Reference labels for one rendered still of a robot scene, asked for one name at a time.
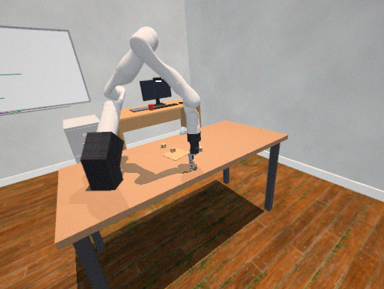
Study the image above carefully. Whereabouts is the tan flat mat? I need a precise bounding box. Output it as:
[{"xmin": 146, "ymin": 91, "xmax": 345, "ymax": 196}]
[{"xmin": 162, "ymin": 148, "xmax": 190, "ymax": 161}]

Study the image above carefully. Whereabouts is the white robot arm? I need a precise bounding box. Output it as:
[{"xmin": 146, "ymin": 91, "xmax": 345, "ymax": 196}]
[{"xmin": 97, "ymin": 27, "xmax": 200, "ymax": 135}]

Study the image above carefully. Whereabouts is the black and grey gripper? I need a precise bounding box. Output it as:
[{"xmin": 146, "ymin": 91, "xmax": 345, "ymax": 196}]
[{"xmin": 179, "ymin": 123, "xmax": 201, "ymax": 164}]

